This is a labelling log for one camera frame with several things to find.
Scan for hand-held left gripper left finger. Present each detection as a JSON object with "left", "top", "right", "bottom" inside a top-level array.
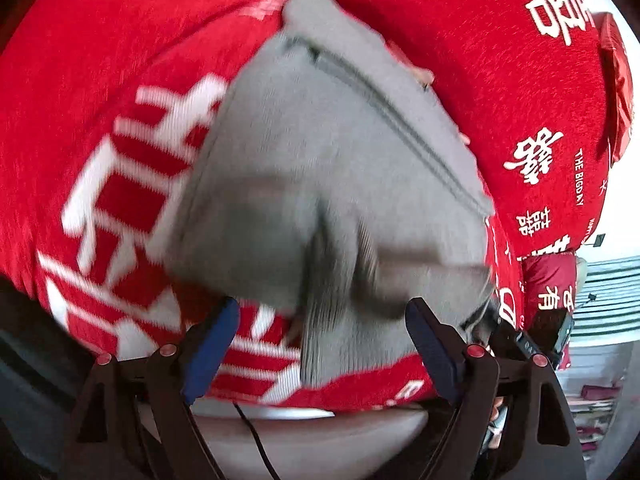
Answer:
[{"left": 65, "top": 296, "right": 241, "bottom": 480}]

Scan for grey t-shirt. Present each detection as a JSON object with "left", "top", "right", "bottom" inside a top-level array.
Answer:
[{"left": 165, "top": 0, "right": 501, "bottom": 388}]

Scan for red folded cloth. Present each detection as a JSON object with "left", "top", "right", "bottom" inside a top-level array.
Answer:
[{"left": 596, "top": 12, "right": 637, "bottom": 163}]

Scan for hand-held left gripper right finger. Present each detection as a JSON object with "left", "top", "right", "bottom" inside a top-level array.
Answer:
[{"left": 405, "top": 297, "right": 586, "bottom": 480}]

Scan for pale pink garment tag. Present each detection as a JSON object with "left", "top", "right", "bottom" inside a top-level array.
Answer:
[{"left": 392, "top": 45, "right": 437, "bottom": 87}]

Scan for red printed pillow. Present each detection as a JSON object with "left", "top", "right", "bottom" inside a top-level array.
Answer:
[{"left": 520, "top": 252, "right": 580, "bottom": 321}]

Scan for black cable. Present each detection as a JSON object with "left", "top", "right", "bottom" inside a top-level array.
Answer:
[{"left": 232, "top": 402, "right": 282, "bottom": 480}]

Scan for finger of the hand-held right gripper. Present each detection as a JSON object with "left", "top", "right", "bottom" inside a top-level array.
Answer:
[{"left": 464, "top": 304, "right": 507, "bottom": 347}]

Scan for red printed blanket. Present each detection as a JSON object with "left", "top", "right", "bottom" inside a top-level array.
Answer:
[{"left": 0, "top": 0, "right": 613, "bottom": 413}]

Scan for pale slatted blinds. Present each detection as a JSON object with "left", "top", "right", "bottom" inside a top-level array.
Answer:
[{"left": 574, "top": 255, "right": 640, "bottom": 347}]

